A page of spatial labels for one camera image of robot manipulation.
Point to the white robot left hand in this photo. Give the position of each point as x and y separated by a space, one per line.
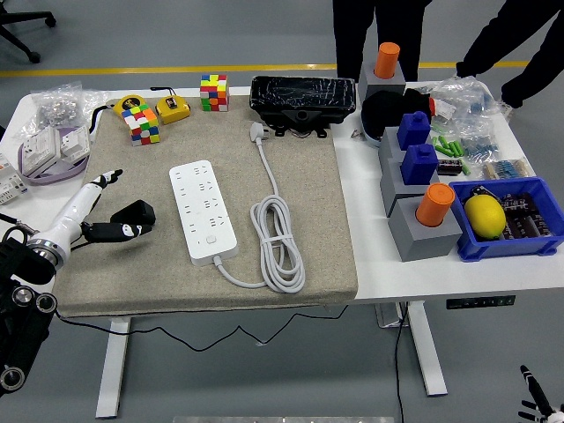
75 211

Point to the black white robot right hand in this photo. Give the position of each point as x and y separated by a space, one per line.
539 396

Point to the black plug adapter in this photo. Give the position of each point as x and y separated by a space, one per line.
136 212

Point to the white power strip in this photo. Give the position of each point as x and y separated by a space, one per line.
202 211

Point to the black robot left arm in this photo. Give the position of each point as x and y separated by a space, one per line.
17 317

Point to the purple tray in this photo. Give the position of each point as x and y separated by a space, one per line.
53 178

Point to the white circuit breaker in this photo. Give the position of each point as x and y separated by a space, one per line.
11 180

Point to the grey-brown mat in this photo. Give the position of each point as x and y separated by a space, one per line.
132 273

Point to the multicolour puzzle cube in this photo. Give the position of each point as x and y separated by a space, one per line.
141 128
213 92

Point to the clear bag of metal nuts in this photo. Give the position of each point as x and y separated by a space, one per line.
57 106

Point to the black table control panel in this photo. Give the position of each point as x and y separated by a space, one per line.
480 302

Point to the round yellow tape measure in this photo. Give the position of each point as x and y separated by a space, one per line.
128 104

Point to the white table leg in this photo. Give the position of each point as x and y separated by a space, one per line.
427 352
112 374

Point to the square yellow tape measure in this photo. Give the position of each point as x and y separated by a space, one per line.
172 110

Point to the blue plastic bin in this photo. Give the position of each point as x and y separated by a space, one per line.
506 249

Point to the grey box under table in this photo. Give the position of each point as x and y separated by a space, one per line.
388 317

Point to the yellow lemon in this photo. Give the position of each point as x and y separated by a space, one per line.
484 218

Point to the grey block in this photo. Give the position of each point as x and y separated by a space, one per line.
394 86
392 185
388 143
423 247

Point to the black office chair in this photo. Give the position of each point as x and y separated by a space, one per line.
17 26

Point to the black metal clip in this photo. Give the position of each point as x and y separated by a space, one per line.
482 193

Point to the orange cylinder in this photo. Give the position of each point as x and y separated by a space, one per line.
434 205
387 59

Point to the clear bag of taped resistors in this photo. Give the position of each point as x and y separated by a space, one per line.
506 168

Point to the green battery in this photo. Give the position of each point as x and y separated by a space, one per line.
443 142
465 168
435 143
460 147
453 148

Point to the black wrapped device box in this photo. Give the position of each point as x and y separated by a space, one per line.
299 94

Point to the clear bag of blue resistors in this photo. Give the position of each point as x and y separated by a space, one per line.
471 99
480 143

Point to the blue block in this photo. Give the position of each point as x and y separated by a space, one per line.
418 165
414 132

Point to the small metal clip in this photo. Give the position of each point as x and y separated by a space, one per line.
356 135

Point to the white label card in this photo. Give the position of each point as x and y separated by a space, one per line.
445 109

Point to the black cloth bundle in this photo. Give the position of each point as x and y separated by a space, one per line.
383 106

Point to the person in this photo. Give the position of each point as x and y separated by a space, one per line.
537 44
352 35

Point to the white switch box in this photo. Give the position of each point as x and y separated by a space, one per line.
75 141
42 150

